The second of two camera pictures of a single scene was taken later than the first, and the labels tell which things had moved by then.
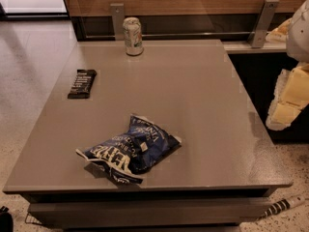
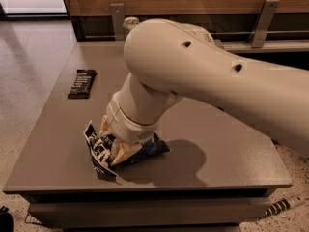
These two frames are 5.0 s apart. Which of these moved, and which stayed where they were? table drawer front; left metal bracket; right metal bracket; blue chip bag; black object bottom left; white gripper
Moved: blue chip bag; white gripper
Stayed: right metal bracket; table drawer front; black object bottom left; left metal bracket
